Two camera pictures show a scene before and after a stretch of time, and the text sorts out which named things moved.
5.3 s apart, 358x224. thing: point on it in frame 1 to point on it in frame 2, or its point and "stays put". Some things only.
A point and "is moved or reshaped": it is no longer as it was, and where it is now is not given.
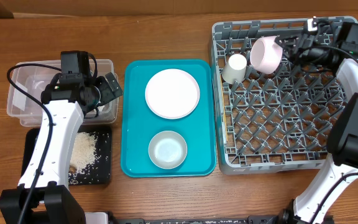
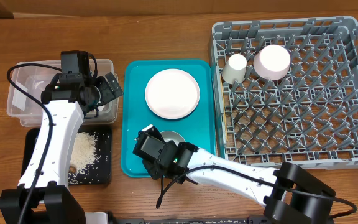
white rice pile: (84, 150) stays put
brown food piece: (72, 169) stays put
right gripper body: (308, 51) to (153, 167)
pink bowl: (266, 54) is moved or reshaped
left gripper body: (106, 93) stays put
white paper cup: (235, 69) stays put
